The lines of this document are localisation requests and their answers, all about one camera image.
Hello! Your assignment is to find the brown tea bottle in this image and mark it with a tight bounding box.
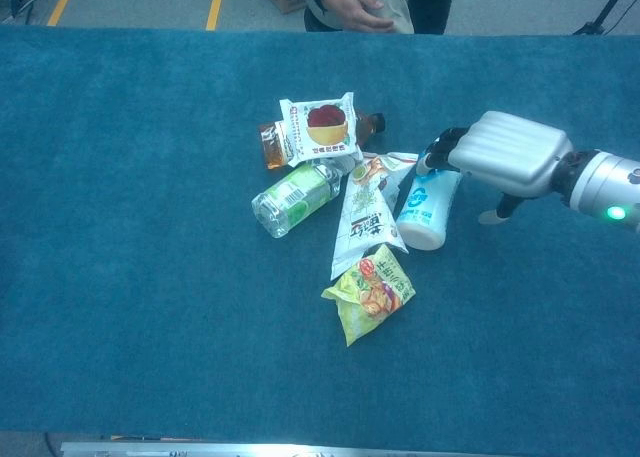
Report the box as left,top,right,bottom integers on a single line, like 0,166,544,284
258,111,387,171

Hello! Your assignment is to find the white milk drink bottle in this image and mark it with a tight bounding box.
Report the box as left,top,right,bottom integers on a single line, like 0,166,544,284
395,151,464,251

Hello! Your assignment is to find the aluminium frame rail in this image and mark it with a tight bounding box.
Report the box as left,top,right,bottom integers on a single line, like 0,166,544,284
59,441,506,457

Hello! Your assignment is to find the person in dark jacket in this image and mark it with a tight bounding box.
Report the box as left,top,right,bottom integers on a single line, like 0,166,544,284
299,0,457,36

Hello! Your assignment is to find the black tripod stand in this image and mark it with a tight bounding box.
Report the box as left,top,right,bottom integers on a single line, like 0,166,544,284
572,0,640,37

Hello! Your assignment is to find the clear water bottle green label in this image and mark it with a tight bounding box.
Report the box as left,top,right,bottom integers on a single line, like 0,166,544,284
251,157,359,240

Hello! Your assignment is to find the blue felt table cloth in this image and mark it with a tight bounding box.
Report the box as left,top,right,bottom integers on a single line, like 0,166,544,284
0,25,640,446

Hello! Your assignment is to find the square white cake packet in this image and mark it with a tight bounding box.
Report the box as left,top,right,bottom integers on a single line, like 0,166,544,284
278,91,363,168

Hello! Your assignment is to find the long white snack bag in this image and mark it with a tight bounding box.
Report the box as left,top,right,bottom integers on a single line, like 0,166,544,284
329,151,420,282

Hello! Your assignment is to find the yellow-green chip bag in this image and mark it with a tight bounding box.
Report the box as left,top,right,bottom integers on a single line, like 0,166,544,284
321,243,417,348

